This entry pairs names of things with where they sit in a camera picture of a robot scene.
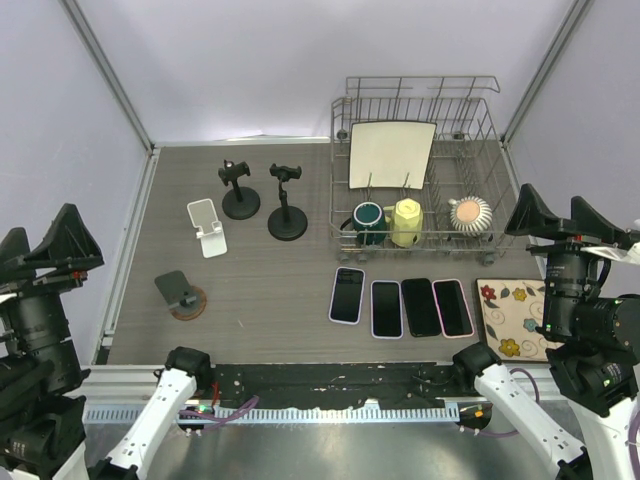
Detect metal dish rack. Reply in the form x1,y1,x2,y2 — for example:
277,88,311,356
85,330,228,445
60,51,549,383
328,75,515,265

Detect floral square plate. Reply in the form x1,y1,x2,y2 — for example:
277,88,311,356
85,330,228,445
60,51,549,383
476,278,558,363

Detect wooden round phone stand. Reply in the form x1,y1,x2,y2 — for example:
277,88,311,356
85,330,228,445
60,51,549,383
154,270,207,321

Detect white square plate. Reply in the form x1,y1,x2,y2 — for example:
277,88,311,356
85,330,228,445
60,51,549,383
349,120,437,190

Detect white cable duct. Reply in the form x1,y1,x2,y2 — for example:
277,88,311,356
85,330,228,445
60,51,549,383
84,402,460,425

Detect black round phone stand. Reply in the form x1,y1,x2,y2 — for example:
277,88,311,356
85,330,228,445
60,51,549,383
218,160,261,220

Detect green mug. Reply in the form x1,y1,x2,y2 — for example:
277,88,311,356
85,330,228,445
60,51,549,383
340,201,390,246

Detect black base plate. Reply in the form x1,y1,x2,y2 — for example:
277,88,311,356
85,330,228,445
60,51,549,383
154,360,516,410

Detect lavender case phone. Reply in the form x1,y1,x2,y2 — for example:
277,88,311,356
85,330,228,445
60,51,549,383
370,280,403,340

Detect white phone stand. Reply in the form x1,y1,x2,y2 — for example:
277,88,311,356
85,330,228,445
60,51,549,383
187,198,228,259

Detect black gooseneck phone stand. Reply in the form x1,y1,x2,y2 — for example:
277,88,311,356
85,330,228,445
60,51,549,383
267,164,308,241

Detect pink case phone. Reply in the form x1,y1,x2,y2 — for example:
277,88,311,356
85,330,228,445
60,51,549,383
432,279,475,338

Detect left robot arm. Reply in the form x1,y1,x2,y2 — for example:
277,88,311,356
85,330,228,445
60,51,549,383
1,203,213,479

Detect white ribbed cup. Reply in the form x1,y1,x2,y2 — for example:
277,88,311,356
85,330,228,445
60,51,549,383
448,196,493,237

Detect black case phone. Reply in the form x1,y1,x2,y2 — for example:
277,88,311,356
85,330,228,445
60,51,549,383
401,278,442,337

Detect yellow mug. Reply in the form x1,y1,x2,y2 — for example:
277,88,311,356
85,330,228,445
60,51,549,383
383,198,424,248

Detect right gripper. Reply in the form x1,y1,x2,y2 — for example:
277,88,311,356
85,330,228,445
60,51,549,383
503,181,623,332

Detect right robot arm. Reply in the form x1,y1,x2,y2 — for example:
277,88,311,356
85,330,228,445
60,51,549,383
451,184,639,479

